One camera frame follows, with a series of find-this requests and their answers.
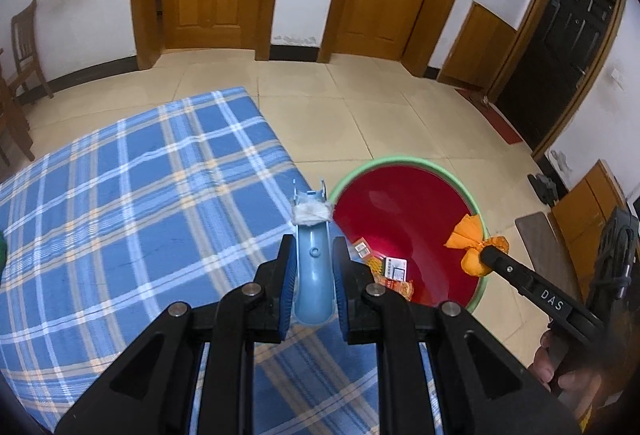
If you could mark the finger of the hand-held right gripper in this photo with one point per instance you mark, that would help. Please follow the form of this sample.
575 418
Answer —
505 267

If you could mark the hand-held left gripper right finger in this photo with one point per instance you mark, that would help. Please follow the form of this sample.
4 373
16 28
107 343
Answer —
342 285

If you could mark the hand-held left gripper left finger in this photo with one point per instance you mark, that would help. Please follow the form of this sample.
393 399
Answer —
287 285

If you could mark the light blue plastic tool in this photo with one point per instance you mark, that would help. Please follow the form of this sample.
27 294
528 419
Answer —
312 275

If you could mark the yellow foam net sleeve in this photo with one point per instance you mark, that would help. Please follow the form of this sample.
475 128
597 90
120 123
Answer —
376 265

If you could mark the small orange carton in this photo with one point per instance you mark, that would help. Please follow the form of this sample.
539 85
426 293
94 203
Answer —
361 249

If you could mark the orange plastic bag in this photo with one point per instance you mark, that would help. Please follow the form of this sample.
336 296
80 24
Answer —
467 235

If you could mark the clear orange noodle packet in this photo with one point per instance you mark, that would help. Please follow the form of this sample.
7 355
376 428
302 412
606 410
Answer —
397 289

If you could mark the red basin with green rim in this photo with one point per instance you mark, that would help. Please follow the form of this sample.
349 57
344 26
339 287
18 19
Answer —
400 210

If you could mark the person's right hand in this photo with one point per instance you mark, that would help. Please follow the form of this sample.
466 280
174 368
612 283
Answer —
544 362

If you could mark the pair of dark shoes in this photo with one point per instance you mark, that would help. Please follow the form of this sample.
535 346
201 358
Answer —
542 189

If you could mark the wooden floor cabinet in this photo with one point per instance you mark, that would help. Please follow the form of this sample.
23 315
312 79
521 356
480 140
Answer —
585 210

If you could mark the red doormat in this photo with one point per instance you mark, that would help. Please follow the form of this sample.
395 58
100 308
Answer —
492 115

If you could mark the blue plaid tablecloth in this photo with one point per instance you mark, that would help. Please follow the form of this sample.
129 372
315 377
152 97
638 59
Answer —
150 190

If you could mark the black metal door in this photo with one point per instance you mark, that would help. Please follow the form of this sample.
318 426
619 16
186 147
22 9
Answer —
565 50

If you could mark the green round plastic container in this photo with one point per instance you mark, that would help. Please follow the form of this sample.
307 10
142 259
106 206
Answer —
2 255

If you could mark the wooden dining chair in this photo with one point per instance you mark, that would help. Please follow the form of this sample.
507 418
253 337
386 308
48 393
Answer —
27 50
12 115

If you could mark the white wall switch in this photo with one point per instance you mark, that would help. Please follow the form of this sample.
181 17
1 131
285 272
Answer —
615 77

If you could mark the low wooden wall panel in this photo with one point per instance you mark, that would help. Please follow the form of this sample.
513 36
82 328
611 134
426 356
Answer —
475 45

